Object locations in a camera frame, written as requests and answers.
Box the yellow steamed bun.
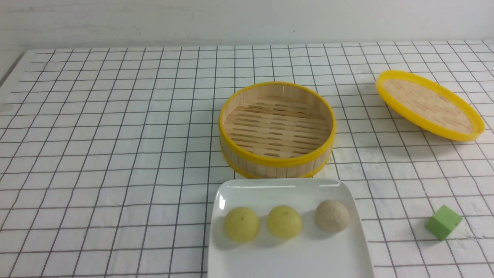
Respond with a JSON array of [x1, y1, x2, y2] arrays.
[[267, 205, 303, 240], [224, 207, 260, 243]]

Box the beige steamed bun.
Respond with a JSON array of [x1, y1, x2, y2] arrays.
[[315, 200, 350, 233]]

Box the white square plate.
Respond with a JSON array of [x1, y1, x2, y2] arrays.
[[208, 178, 375, 278]]

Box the bamboo steamer basket yellow rim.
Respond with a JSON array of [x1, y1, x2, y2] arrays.
[[218, 81, 337, 178]]

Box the white grid-pattern tablecloth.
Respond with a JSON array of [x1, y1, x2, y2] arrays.
[[0, 39, 494, 278]]

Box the bamboo steamer lid yellow rim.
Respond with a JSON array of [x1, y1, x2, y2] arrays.
[[375, 70, 485, 141]]

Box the green cube block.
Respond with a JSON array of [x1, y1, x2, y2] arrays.
[[425, 205, 462, 241]]

